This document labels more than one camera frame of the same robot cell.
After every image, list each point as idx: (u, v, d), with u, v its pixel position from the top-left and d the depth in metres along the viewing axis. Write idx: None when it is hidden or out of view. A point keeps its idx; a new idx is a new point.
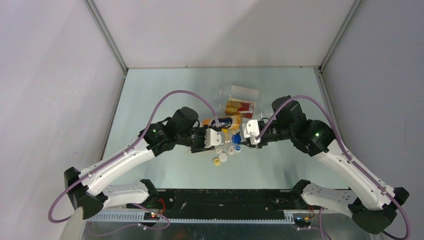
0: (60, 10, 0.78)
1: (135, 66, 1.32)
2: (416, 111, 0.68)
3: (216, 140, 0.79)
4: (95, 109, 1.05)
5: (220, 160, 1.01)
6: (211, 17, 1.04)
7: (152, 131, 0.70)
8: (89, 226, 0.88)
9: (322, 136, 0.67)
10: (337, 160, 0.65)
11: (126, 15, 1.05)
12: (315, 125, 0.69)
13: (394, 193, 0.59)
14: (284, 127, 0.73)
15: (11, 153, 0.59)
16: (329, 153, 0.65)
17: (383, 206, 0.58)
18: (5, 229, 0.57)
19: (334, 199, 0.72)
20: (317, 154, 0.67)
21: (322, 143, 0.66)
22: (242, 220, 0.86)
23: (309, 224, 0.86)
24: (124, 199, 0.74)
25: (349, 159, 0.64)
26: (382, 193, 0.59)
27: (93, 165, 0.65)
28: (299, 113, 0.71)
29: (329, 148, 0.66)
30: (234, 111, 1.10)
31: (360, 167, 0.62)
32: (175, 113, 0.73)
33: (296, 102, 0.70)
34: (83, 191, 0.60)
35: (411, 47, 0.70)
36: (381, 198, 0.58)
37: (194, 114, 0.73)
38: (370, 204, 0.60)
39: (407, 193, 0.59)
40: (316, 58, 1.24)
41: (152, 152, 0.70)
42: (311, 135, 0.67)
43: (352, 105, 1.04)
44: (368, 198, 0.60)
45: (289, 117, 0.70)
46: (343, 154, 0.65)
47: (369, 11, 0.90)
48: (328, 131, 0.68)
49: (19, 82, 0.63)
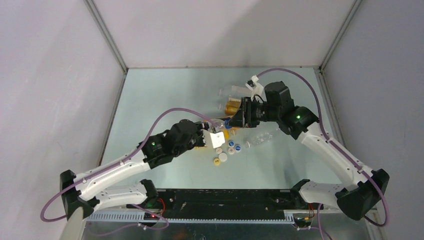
0: (60, 10, 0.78)
1: (135, 66, 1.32)
2: (415, 111, 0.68)
3: (218, 142, 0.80)
4: (95, 109, 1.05)
5: (220, 160, 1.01)
6: (211, 17, 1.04)
7: (151, 143, 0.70)
8: (89, 226, 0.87)
9: (303, 118, 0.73)
10: (316, 140, 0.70)
11: (126, 15, 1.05)
12: (300, 110, 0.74)
13: (372, 173, 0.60)
14: (272, 109, 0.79)
15: (10, 152, 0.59)
16: (308, 133, 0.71)
17: (359, 183, 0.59)
18: (5, 228, 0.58)
19: (324, 190, 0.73)
20: (298, 135, 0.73)
21: (304, 125, 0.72)
22: (242, 220, 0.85)
23: (309, 224, 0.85)
24: (119, 200, 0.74)
25: (327, 138, 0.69)
26: (358, 171, 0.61)
27: (89, 171, 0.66)
28: (287, 97, 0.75)
29: (309, 129, 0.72)
30: (234, 111, 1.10)
31: (337, 146, 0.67)
32: (173, 126, 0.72)
33: (286, 86, 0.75)
34: (75, 196, 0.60)
35: (411, 47, 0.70)
36: (356, 176, 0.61)
37: (191, 127, 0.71)
38: (348, 184, 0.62)
39: (386, 176, 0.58)
40: (316, 58, 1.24)
41: (148, 165, 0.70)
42: (293, 117, 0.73)
43: (351, 105, 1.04)
44: (346, 176, 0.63)
45: (277, 101, 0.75)
46: (322, 135, 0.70)
47: (369, 11, 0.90)
48: (310, 116, 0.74)
49: (19, 83, 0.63)
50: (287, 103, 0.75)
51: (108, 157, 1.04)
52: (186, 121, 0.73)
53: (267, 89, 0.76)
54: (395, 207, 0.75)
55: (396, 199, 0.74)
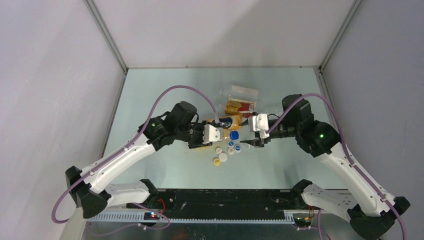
0: (60, 10, 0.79)
1: (135, 66, 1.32)
2: (416, 111, 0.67)
3: (214, 136, 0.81)
4: (95, 109, 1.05)
5: (220, 160, 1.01)
6: (212, 17, 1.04)
7: (152, 125, 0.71)
8: (88, 226, 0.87)
9: (326, 138, 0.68)
10: (339, 163, 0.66)
11: (126, 15, 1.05)
12: (321, 127, 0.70)
13: (394, 201, 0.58)
14: (290, 125, 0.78)
15: (10, 152, 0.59)
16: (331, 155, 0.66)
17: (382, 213, 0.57)
18: (6, 228, 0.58)
19: (334, 202, 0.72)
20: (319, 155, 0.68)
21: (326, 145, 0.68)
22: (242, 220, 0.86)
23: (309, 224, 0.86)
24: (125, 198, 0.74)
25: (351, 163, 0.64)
26: (381, 200, 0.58)
27: (94, 163, 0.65)
28: (308, 113, 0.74)
29: (333, 150, 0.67)
30: (234, 111, 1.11)
31: (361, 171, 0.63)
32: (174, 107, 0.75)
33: (307, 102, 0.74)
34: (86, 189, 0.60)
35: (411, 47, 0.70)
36: (380, 205, 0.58)
37: (193, 108, 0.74)
38: (369, 210, 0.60)
39: (408, 203, 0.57)
40: (316, 57, 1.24)
41: (153, 147, 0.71)
42: (315, 135, 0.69)
43: (351, 105, 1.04)
44: (367, 203, 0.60)
45: (297, 116, 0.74)
46: (346, 158, 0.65)
47: (369, 11, 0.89)
48: (332, 136, 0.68)
49: (20, 83, 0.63)
50: (308, 119, 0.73)
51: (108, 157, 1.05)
52: (186, 102, 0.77)
53: (286, 103, 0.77)
54: None
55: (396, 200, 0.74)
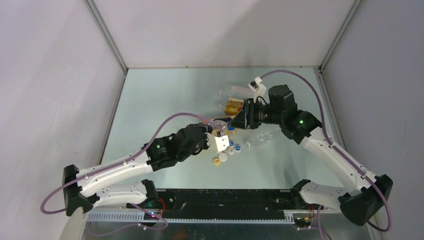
0: (59, 11, 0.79)
1: (135, 66, 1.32)
2: (416, 110, 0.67)
3: (222, 145, 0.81)
4: (95, 109, 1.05)
5: (220, 160, 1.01)
6: (211, 17, 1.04)
7: (156, 146, 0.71)
8: (89, 226, 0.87)
9: (306, 123, 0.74)
10: (319, 145, 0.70)
11: (126, 16, 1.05)
12: (303, 115, 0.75)
13: (375, 179, 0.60)
14: (276, 112, 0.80)
15: (11, 152, 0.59)
16: (310, 138, 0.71)
17: (362, 188, 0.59)
18: (5, 228, 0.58)
19: (326, 193, 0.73)
20: (301, 140, 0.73)
21: (306, 130, 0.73)
22: (242, 220, 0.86)
23: (309, 224, 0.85)
24: (119, 198, 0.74)
25: (330, 143, 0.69)
26: (362, 177, 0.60)
27: (92, 168, 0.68)
28: (291, 101, 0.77)
29: (312, 133, 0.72)
30: (234, 111, 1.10)
31: (341, 152, 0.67)
32: (179, 131, 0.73)
33: (290, 91, 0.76)
34: (76, 192, 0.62)
35: (410, 46, 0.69)
36: (359, 181, 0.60)
37: (196, 137, 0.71)
38: (351, 189, 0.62)
39: (390, 181, 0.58)
40: (316, 58, 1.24)
41: (151, 168, 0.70)
42: (296, 122, 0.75)
43: (351, 105, 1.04)
44: (348, 181, 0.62)
45: (281, 105, 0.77)
46: (325, 140, 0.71)
47: (369, 11, 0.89)
48: (313, 122, 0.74)
49: (20, 83, 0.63)
50: (291, 108, 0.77)
51: (109, 156, 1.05)
52: (192, 127, 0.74)
53: (272, 93, 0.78)
54: (395, 207, 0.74)
55: (396, 200, 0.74)
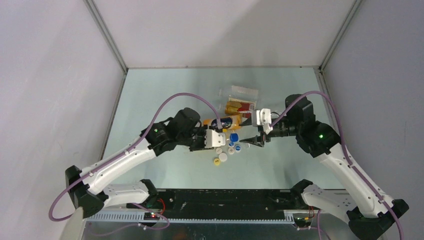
0: (59, 10, 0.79)
1: (135, 66, 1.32)
2: (416, 110, 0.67)
3: (218, 142, 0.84)
4: (95, 109, 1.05)
5: (220, 160, 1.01)
6: (211, 17, 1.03)
7: (154, 130, 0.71)
8: (89, 226, 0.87)
9: (326, 138, 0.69)
10: (338, 164, 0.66)
11: (126, 15, 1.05)
12: (322, 128, 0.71)
13: (392, 204, 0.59)
14: (292, 124, 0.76)
15: (10, 152, 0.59)
16: (330, 155, 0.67)
17: (379, 214, 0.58)
18: (5, 229, 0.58)
19: (333, 203, 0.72)
20: (319, 155, 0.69)
21: (325, 145, 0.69)
22: (242, 220, 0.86)
23: (309, 224, 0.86)
24: (124, 197, 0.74)
25: (350, 164, 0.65)
26: (379, 201, 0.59)
27: (94, 164, 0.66)
28: (310, 113, 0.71)
29: (332, 150, 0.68)
30: (234, 111, 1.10)
31: (359, 172, 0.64)
32: (177, 113, 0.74)
33: (310, 102, 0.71)
34: (84, 189, 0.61)
35: (410, 47, 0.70)
36: (377, 206, 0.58)
37: (197, 115, 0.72)
38: (366, 211, 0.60)
39: (406, 206, 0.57)
40: (316, 58, 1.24)
41: (153, 152, 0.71)
42: (315, 136, 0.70)
43: (351, 105, 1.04)
44: (365, 204, 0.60)
45: (299, 116, 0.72)
46: (344, 159, 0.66)
47: (369, 11, 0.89)
48: (332, 136, 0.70)
49: (20, 83, 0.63)
50: (309, 120, 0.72)
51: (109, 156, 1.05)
52: (190, 108, 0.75)
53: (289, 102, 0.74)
54: None
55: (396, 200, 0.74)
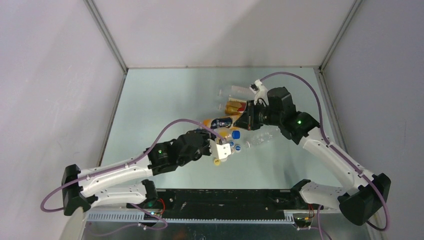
0: (59, 10, 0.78)
1: (135, 66, 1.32)
2: (416, 109, 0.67)
3: (224, 153, 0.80)
4: (95, 109, 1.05)
5: (221, 161, 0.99)
6: (211, 17, 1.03)
7: (157, 151, 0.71)
8: (88, 226, 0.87)
9: (304, 124, 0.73)
10: (316, 144, 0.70)
11: (126, 15, 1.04)
12: (301, 116, 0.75)
13: (373, 177, 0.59)
14: (274, 113, 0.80)
15: (10, 152, 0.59)
16: (308, 138, 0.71)
17: (359, 187, 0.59)
18: (5, 229, 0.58)
19: (326, 193, 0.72)
20: (299, 140, 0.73)
21: (304, 130, 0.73)
22: (242, 220, 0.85)
23: (309, 224, 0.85)
24: (116, 199, 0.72)
25: (327, 143, 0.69)
26: (359, 175, 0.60)
27: (94, 169, 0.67)
28: (289, 103, 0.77)
29: (310, 134, 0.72)
30: (234, 111, 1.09)
31: (337, 150, 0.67)
32: (180, 137, 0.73)
33: (288, 93, 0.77)
34: (77, 192, 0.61)
35: (410, 45, 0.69)
36: (357, 180, 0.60)
37: (195, 141, 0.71)
38: (349, 188, 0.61)
39: (388, 179, 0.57)
40: (315, 57, 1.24)
41: (152, 172, 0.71)
42: (293, 122, 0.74)
43: (351, 104, 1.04)
44: (346, 179, 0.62)
45: (279, 106, 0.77)
46: (323, 140, 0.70)
47: (369, 10, 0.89)
48: (311, 121, 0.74)
49: (20, 83, 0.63)
50: (289, 109, 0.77)
51: (109, 156, 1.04)
52: (194, 133, 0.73)
53: (270, 95, 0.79)
54: (395, 207, 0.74)
55: (396, 200, 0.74)
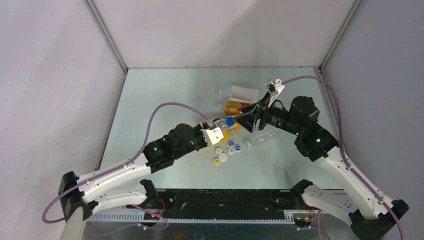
0: (58, 10, 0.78)
1: (135, 66, 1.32)
2: (416, 109, 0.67)
3: (216, 138, 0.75)
4: (95, 109, 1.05)
5: (220, 160, 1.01)
6: (211, 17, 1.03)
7: (152, 149, 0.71)
8: (88, 226, 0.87)
9: (324, 142, 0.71)
10: (336, 166, 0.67)
11: (126, 15, 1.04)
12: (321, 133, 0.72)
13: (392, 204, 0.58)
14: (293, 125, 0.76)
15: (10, 152, 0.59)
16: (328, 158, 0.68)
17: (379, 215, 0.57)
18: (6, 229, 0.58)
19: (335, 204, 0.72)
20: (317, 158, 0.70)
21: (322, 149, 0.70)
22: (242, 220, 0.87)
23: (309, 224, 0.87)
24: (116, 202, 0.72)
25: (347, 166, 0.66)
26: (379, 202, 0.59)
27: (92, 173, 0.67)
28: (315, 120, 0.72)
29: (330, 153, 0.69)
30: (234, 111, 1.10)
31: (357, 174, 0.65)
32: (170, 132, 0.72)
33: (316, 109, 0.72)
34: (78, 197, 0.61)
35: (410, 46, 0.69)
36: (377, 207, 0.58)
37: (186, 133, 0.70)
38: (366, 213, 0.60)
39: (406, 206, 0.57)
40: (316, 57, 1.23)
41: (150, 169, 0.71)
42: (313, 141, 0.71)
43: (351, 105, 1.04)
44: (364, 205, 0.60)
45: (303, 121, 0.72)
46: (342, 161, 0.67)
47: (369, 10, 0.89)
48: (330, 140, 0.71)
49: (20, 83, 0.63)
50: (311, 126, 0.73)
51: (109, 156, 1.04)
52: (183, 125, 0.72)
53: (296, 107, 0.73)
54: None
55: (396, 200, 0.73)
